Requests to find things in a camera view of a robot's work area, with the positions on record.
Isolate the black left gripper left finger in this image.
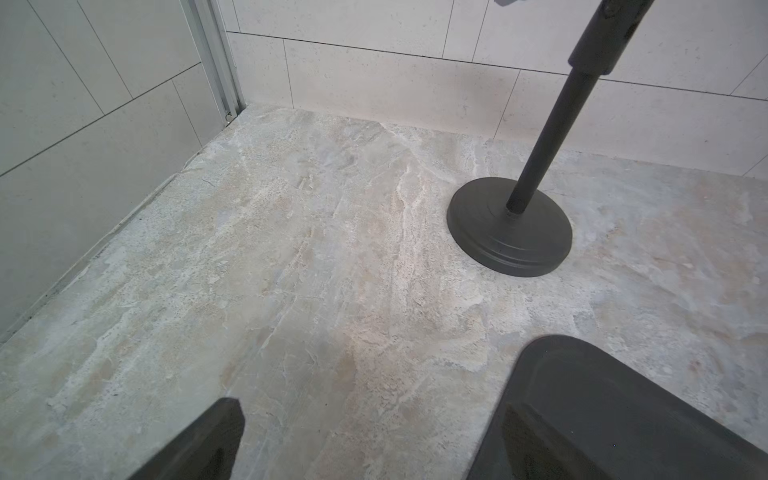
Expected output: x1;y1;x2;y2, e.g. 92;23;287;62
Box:
129;397;245;480

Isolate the black microphone stand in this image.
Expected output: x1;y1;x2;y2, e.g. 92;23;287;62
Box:
446;0;651;277

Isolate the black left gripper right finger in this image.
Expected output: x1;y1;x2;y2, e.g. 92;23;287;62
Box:
502;403;600;479

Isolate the black cutting board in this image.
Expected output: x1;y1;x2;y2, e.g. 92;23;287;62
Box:
467;335;767;479

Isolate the left corner aluminium post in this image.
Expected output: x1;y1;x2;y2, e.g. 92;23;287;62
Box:
180;0;246;126

